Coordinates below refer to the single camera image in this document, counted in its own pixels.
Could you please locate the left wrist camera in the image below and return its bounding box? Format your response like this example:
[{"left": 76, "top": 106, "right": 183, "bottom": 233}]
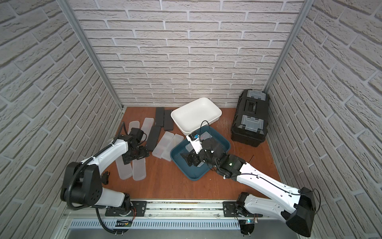
[{"left": 129, "top": 127, "right": 145, "bottom": 147}]

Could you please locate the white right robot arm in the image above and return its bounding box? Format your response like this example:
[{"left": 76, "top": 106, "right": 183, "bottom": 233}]
[{"left": 182, "top": 135, "right": 317, "bottom": 238}]

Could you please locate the black plastic toolbox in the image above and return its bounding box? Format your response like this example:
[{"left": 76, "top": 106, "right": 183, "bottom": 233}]
[{"left": 231, "top": 89, "right": 269, "bottom": 147}]

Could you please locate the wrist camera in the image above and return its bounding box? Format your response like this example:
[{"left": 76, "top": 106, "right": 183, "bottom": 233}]
[
  {"left": 129, "top": 127, "right": 145, "bottom": 147},
  {"left": 186, "top": 131, "right": 203, "bottom": 154}
]

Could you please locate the black pencil case far right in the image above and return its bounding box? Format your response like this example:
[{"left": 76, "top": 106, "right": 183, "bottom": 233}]
[{"left": 163, "top": 110, "right": 174, "bottom": 131}]

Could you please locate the teal plastic tray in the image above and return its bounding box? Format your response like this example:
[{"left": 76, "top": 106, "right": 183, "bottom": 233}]
[{"left": 170, "top": 125, "right": 231, "bottom": 181}]

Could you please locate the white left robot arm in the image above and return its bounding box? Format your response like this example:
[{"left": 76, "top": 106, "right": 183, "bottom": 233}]
[{"left": 60, "top": 138, "right": 149, "bottom": 214}]

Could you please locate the small black clamp part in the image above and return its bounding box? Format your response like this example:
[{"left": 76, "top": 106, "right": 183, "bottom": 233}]
[{"left": 101, "top": 171, "right": 110, "bottom": 185}]

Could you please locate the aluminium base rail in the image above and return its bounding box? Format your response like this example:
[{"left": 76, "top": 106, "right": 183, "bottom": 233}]
[{"left": 59, "top": 199, "right": 308, "bottom": 222}]

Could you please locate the clear pencil case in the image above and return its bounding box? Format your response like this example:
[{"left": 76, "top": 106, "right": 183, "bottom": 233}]
[
  {"left": 141, "top": 118, "right": 154, "bottom": 140},
  {"left": 152, "top": 131, "right": 174, "bottom": 159},
  {"left": 161, "top": 134, "right": 184, "bottom": 162},
  {"left": 200, "top": 131, "right": 212, "bottom": 141}
]

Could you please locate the clear pencil case rounded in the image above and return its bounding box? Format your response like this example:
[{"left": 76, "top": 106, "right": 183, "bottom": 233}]
[
  {"left": 115, "top": 156, "right": 133, "bottom": 180},
  {"left": 185, "top": 143, "right": 194, "bottom": 152},
  {"left": 132, "top": 158, "right": 147, "bottom": 181}
]

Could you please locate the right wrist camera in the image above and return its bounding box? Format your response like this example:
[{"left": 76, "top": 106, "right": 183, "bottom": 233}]
[{"left": 186, "top": 131, "right": 203, "bottom": 154}]

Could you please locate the black pencil case near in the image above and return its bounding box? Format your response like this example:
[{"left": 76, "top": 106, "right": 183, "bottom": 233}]
[{"left": 146, "top": 125, "right": 162, "bottom": 151}]

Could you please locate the white plastic tray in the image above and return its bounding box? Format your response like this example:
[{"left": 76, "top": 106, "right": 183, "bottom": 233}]
[{"left": 171, "top": 97, "right": 222, "bottom": 135}]

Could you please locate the black pencil case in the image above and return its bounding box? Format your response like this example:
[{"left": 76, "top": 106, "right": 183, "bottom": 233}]
[
  {"left": 163, "top": 110, "right": 174, "bottom": 131},
  {"left": 155, "top": 107, "right": 165, "bottom": 127},
  {"left": 146, "top": 125, "right": 162, "bottom": 151}
]

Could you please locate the black pencil case far left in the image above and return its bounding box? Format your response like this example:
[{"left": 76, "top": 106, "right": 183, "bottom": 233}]
[{"left": 155, "top": 107, "right": 165, "bottom": 127}]

